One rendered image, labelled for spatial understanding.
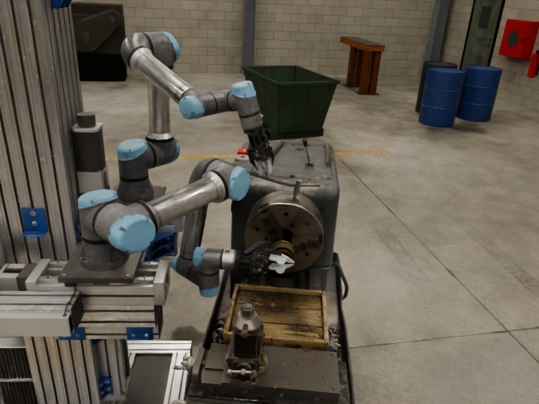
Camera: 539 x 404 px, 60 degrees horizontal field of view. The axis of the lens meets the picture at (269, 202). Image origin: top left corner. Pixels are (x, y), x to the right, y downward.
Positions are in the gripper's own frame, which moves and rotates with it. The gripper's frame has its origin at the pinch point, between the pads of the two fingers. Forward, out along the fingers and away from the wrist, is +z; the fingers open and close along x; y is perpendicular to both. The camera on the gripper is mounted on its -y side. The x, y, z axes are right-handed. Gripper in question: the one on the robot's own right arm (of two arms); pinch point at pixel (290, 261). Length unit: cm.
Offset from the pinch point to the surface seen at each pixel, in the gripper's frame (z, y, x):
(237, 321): -13.3, 43.1, 6.0
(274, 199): -8.2, -19.6, 15.2
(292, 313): 2.0, 5.0, -19.3
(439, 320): 103, -116, -108
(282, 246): -3.5, -3.7, 4.0
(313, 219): 7.2, -15.8, 10.1
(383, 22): 183, -1122, 22
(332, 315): 22, -41, -54
